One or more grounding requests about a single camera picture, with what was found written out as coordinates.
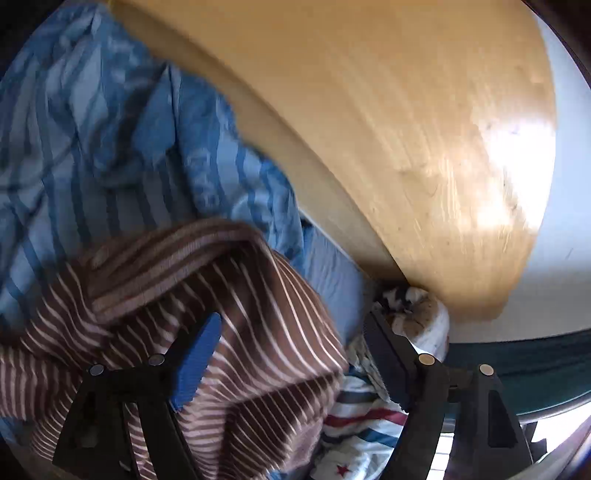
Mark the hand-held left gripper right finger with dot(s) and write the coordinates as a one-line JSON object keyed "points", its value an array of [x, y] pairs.
{"points": [[388, 364]]}

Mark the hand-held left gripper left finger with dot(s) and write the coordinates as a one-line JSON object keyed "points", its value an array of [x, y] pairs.
{"points": [[196, 364]]}

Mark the brown striped sweater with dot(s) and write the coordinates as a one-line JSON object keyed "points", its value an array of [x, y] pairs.
{"points": [[258, 314]]}

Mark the star print pillow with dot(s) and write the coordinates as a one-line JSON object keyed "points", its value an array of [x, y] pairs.
{"points": [[420, 318]]}

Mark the red blue striped quilt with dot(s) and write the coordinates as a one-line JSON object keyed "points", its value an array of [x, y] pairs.
{"points": [[355, 429]]}

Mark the grey bed sheet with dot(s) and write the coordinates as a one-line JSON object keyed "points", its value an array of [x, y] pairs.
{"points": [[332, 281]]}

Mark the teal curtain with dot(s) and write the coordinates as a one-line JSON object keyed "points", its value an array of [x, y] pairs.
{"points": [[531, 374]]}

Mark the window with railing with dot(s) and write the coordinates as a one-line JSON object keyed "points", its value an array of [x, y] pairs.
{"points": [[554, 429]]}

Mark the blue striped blanket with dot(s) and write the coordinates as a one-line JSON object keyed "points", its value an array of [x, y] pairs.
{"points": [[92, 138]]}

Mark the wooden headboard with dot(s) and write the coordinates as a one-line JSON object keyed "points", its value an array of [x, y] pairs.
{"points": [[369, 115]]}

